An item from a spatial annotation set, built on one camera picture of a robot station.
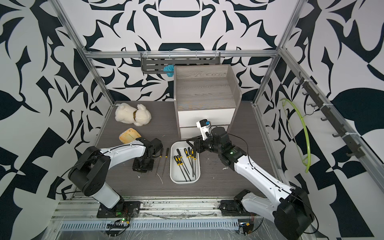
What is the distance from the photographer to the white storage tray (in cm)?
84

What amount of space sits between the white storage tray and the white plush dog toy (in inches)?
11.1

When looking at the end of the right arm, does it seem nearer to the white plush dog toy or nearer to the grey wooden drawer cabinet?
the grey wooden drawer cabinet

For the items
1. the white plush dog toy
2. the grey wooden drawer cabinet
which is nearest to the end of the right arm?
the grey wooden drawer cabinet

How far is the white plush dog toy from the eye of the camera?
1.01m
